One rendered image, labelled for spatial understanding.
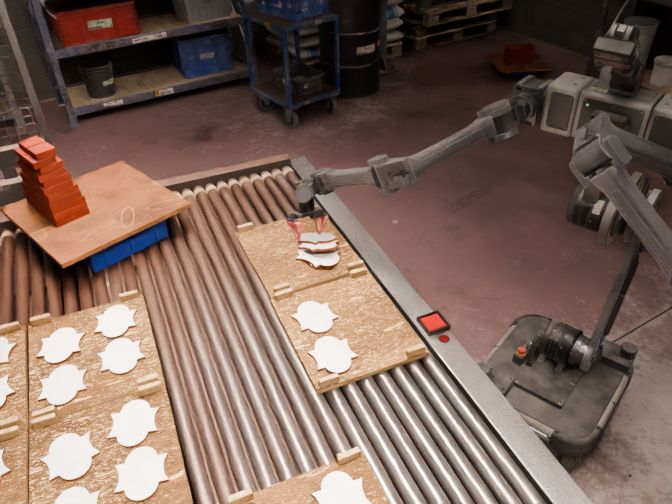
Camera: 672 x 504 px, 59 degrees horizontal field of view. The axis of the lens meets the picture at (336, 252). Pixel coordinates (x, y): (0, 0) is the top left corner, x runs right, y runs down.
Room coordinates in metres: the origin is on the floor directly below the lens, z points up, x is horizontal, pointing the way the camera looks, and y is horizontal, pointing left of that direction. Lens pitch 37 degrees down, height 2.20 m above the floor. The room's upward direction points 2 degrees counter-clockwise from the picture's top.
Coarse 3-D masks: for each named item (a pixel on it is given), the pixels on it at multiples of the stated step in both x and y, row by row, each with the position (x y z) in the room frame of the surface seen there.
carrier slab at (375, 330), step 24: (312, 288) 1.49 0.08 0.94; (336, 288) 1.49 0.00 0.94; (360, 288) 1.48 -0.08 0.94; (288, 312) 1.38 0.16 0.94; (336, 312) 1.37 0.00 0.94; (360, 312) 1.37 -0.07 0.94; (384, 312) 1.37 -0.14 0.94; (288, 336) 1.28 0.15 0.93; (312, 336) 1.27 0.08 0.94; (336, 336) 1.27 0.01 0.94; (360, 336) 1.26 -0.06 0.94; (384, 336) 1.26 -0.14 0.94; (408, 336) 1.26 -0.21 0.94; (312, 360) 1.17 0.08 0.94; (360, 360) 1.17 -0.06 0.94; (384, 360) 1.17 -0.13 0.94; (408, 360) 1.17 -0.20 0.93; (312, 384) 1.09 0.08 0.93; (336, 384) 1.08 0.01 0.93
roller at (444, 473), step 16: (256, 176) 2.27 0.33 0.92; (272, 208) 2.02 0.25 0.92; (384, 384) 1.10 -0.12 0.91; (400, 400) 1.03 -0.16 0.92; (400, 416) 0.99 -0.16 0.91; (416, 416) 0.99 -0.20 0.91; (416, 432) 0.93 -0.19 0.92; (432, 448) 0.88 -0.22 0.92; (432, 464) 0.85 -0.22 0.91; (448, 464) 0.84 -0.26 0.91; (448, 480) 0.80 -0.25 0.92; (464, 496) 0.75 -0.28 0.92
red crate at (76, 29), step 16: (64, 0) 5.48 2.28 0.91; (80, 0) 5.55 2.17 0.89; (96, 0) 5.61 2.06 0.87; (112, 0) 5.68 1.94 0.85; (128, 0) 5.51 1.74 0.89; (64, 16) 5.06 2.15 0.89; (80, 16) 5.13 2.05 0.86; (96, 16) 5.20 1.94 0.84; (112, 16) 5.26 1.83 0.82; (128, 16) 5.33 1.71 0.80; (64, 32) 5.06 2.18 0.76; (80, 32) 5.12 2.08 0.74; (96, 32) 5.18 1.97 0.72; (112, 32) 5.25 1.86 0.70; (128, 32) 5.32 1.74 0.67
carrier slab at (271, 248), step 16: (272, 224) 1.87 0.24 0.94; (304, 224) 1.87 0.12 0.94; (320, 224) 1.86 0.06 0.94; (240, 240) 1.78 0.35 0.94; (256, 240) 1.77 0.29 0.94; (272, 240) 1.77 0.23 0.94; (288, 240) 1.77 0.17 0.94; (336, 240) 1.76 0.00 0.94; (256, 256) 1.68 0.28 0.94; (272, 256) 1.67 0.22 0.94; (288, 256) 1.67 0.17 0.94; (352, 256) 1.66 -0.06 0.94; (256, 272) 1.59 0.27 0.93; (272, 272) 1.58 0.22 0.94; (288, 272) 1.58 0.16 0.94; (304, 272) 1.58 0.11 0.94; (320, 272) 1.57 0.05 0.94; (336, 272) 1.57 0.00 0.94; (304, 288) 1.50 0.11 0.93
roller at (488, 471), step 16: (288, 192) 2.14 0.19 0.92; (416, 368) 1.15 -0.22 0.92; (432, 384) 1.09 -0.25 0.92; (432, 400) 1.04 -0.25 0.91; (448, 416) 0.98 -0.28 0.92; (464, 432) 0.93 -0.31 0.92; (464, 448) 0.89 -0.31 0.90; (480, 448) 0.88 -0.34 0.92; (480, 464) 0.84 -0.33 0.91; (496, 480) 0.79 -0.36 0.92; (496, 496) 0.76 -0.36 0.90; (512, 496) 0.75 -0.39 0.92
